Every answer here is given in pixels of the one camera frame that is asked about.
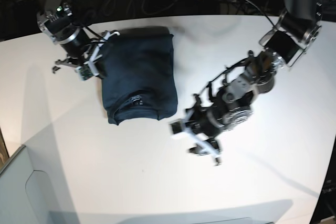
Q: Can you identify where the grey plastic bin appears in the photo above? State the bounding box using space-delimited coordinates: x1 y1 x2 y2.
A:
0 144 79 224

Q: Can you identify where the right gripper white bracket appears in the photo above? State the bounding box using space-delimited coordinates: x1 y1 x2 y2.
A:
51 29 121 82

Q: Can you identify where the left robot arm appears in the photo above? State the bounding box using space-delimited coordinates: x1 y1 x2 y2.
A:
171 0 322 165

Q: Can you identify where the dark blue T-shirt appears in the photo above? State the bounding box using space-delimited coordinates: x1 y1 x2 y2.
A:
99 26 178 125

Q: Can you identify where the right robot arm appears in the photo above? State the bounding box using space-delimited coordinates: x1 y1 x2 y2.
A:
37 0 120 81

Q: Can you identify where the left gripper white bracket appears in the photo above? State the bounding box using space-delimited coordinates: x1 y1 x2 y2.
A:
169 104 223 165

